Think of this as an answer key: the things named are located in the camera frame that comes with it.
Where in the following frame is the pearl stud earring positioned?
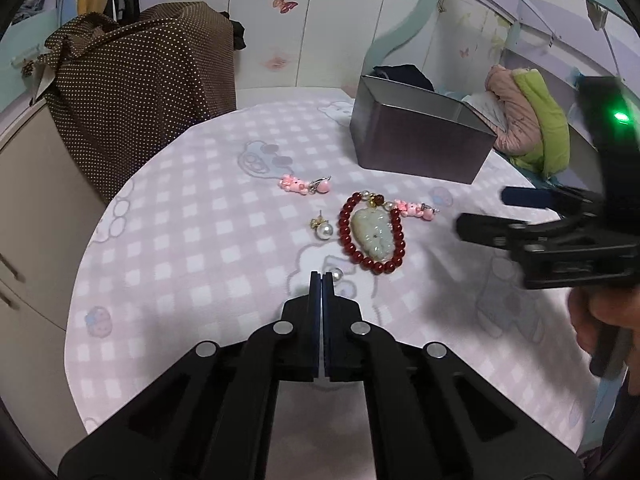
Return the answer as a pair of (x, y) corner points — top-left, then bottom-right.
(309, 212), (334, 242)
(330, 268), (344, 283)

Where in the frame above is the dark red bead bracelet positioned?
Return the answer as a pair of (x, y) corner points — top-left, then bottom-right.
(337, 190), (407, 276)

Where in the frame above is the pink bear earring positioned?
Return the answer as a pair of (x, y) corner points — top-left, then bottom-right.
(394, 200), (439, 221)
(278, 174), (331, 196)

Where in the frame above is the pale green jade pendant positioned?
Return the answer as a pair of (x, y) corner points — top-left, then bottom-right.
(350, 207), (395, 261)

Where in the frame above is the person right hand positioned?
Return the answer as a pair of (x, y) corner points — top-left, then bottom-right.
(567, 286), (639, 396)

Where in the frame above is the pink and green jacket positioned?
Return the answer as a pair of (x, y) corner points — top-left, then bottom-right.
(463, 64), (570, 180)

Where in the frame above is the pink checkered tablecloth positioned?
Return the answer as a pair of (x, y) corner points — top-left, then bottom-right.
(58, 99), (596, 479)

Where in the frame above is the grey metal tin box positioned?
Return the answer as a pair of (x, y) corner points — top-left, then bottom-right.
(349, 75), (497, 184)

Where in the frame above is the folded dark clothes stack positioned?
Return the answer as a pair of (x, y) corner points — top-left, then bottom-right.
(371, 64), (435, 92)

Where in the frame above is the white lower cabinet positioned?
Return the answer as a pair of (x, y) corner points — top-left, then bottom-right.
(1, 103), (105, 468)

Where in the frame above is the brown polka dot cloth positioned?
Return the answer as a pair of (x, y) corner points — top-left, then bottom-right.
(34, 1), (245, 203)

